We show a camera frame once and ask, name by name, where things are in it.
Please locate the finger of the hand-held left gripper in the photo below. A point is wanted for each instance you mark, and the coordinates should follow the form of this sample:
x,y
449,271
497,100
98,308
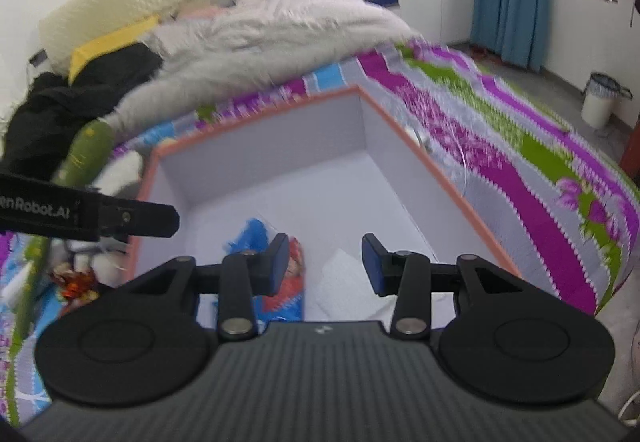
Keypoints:
x,y
150,219

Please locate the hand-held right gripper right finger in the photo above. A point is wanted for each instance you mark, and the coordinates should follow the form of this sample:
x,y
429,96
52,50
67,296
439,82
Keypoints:
x,y
372,267

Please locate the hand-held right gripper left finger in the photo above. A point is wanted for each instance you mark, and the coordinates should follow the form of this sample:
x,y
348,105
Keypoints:
x,y
280,267

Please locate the colourful printed snack packet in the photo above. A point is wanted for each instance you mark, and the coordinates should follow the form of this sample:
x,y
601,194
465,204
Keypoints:
x,y
287,294

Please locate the white tissue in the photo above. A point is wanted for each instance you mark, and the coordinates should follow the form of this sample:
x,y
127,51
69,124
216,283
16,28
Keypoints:
x,y
345,287

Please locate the orange-rimmed white cardboard box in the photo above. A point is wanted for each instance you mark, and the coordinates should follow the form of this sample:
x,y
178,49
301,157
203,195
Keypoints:
x,y
300,147

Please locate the white plush toy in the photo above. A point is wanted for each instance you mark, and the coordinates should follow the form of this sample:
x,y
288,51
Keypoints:
x,y
122,172

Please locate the long green plush toy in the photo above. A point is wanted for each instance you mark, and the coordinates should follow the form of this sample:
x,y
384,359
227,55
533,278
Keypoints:
x,y
87,152

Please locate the orange snack wrapper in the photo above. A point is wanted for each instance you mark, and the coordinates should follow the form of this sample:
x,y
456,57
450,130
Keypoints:
x,y
75,284

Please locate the black clothing pile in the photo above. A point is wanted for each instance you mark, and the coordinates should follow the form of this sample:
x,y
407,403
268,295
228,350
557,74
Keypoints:
x,y
60,117

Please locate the yellow pillow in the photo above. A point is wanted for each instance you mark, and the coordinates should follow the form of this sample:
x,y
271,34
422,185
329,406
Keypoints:
x,y
100,47

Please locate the colourful patterned bedspread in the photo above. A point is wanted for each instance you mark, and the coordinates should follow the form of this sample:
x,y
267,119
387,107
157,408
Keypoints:
x,y
525,172

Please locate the grey fluffy blanket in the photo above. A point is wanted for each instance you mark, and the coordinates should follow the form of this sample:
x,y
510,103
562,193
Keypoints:
x,y
260,37

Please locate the white trash bin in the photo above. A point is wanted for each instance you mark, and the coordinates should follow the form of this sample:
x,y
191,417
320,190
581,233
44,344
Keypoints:
x,y
597,107

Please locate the brown wooden furniture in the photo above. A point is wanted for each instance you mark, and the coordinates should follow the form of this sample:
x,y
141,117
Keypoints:
x,y
632,147

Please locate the wall socket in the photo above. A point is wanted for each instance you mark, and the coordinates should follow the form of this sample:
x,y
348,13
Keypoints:
x,y
38,57

